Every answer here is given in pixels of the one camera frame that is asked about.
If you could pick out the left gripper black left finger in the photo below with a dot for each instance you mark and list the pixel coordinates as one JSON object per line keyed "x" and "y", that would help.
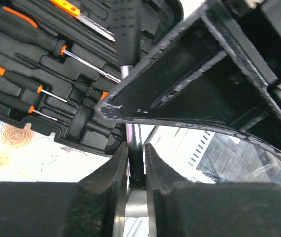
{"x": 102, "y": 206}

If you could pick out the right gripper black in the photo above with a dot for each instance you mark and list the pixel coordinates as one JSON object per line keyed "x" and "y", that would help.
{"x": 261, "y": 22}

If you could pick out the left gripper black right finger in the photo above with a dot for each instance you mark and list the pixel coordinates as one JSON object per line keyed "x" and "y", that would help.
{"x": 160, "y": 181}

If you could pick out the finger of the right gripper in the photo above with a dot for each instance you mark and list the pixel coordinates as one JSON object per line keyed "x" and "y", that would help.
{"x": 205, "y": 74}

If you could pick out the thin black precision screwdriver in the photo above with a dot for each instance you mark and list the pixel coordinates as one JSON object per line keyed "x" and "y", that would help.
{"x": 15, "y": 103}

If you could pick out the black plastic tool case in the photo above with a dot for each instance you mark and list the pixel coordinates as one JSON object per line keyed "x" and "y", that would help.
{"x": 78, "y": 125}

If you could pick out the small orange precision screwdriver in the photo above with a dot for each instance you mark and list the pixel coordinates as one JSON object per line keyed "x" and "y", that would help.
{"x": 76, "y": 13}

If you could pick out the small black orange screwdriver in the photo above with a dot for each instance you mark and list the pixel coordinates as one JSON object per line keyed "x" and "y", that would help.
{"x": 26, "y": 82}

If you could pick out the black orange screwdriver large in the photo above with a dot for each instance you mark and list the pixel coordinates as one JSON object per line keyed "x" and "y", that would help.
{"x": 25, "y": 30}

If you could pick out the aluminium frame rail front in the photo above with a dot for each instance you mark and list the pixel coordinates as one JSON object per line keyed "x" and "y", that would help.
{"x": 233, "y": 187}

